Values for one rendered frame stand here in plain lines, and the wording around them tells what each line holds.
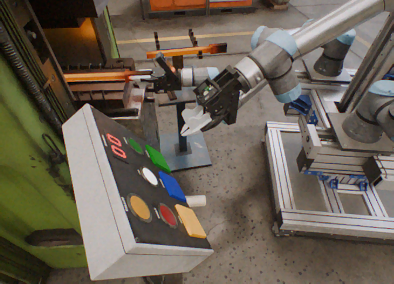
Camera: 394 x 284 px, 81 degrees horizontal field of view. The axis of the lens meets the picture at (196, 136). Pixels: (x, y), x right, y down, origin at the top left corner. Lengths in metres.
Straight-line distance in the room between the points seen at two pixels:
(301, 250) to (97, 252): 1.46
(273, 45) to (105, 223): 0.52
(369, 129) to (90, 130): 1.00
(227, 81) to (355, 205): 1.34
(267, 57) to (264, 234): 1.27
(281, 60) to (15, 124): 0.64
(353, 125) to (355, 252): 0.96
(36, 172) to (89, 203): 0.41
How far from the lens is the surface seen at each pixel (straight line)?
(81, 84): 1.05
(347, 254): 1.83
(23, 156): 0.76
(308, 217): 1.55
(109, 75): 1.02
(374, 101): 1.07
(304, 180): 1.71
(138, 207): 0.40
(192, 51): 1.28
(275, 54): 0.62
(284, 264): 1.65
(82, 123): 0.53
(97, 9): 0.79
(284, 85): 0.67
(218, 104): 0.58
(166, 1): 4.55
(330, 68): 1.49
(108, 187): 0.40
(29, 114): 0.69
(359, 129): 1.14
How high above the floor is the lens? 1.52
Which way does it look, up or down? 47 degrees down
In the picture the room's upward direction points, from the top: straight up
